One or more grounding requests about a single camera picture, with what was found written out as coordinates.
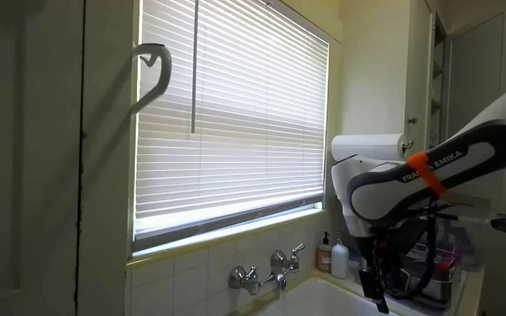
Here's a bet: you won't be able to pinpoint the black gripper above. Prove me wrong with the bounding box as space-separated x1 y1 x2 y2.
356 232 397 316

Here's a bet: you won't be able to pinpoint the chrome faucet spout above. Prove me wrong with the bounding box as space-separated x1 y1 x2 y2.
261 269 289 292

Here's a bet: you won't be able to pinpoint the white plastic bottle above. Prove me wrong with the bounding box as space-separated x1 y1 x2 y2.
330 239 349 281

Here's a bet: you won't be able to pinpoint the white sink basin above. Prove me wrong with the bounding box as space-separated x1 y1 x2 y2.
251 274 409 316

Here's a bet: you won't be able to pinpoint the brown soap pump bottle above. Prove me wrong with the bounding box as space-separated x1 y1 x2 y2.
314 232 333 274

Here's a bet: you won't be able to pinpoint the white cabinet door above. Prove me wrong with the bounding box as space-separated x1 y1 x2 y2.
402 0 449 155

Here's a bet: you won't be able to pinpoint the white window blinds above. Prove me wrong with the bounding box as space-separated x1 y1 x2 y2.
133 0 330 239

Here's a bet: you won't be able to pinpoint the blind tilt wand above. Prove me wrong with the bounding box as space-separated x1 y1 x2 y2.
189 0 200 136

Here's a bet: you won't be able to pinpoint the heart-shaped metal hook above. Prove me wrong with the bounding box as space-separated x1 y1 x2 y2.
126 43 173 116

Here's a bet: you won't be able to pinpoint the pale green door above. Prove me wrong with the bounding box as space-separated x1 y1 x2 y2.
0 0 86 316

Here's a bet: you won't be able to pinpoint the orange strap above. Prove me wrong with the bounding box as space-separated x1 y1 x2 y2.
405 151 449 201

